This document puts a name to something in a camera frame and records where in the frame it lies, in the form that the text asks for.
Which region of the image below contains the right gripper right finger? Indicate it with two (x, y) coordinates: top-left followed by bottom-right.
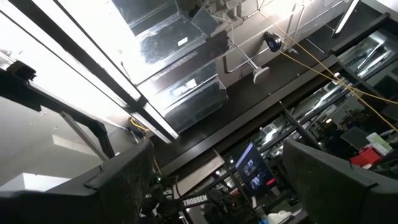
(282, 139), (398, 224)

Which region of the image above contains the white cloth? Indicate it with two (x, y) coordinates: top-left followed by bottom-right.
(266, 210), (293, 224)

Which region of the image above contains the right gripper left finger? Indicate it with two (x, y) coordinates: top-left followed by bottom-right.
(0, 139), (155, 224)

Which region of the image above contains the lit computer screen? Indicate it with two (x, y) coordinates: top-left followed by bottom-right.
(234, 142), (278, 197)

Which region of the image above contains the black ceiling cable reel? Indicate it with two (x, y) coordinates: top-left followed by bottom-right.
(263, 30), (284, 53)

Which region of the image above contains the LED light bar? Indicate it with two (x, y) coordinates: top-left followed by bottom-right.
(0, 0), (180, 144)

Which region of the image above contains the silver ventilation duct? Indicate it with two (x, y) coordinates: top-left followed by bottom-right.
(111, 0), (229, 133)

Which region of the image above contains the white green box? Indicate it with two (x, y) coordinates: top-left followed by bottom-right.
(366, 132), (393, 156)

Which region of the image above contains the red box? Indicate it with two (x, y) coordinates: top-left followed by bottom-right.
(349, 147), (384, 168)

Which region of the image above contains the white ceiling-mounted device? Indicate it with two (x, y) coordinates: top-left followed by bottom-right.
(252, 66), (271, 85)

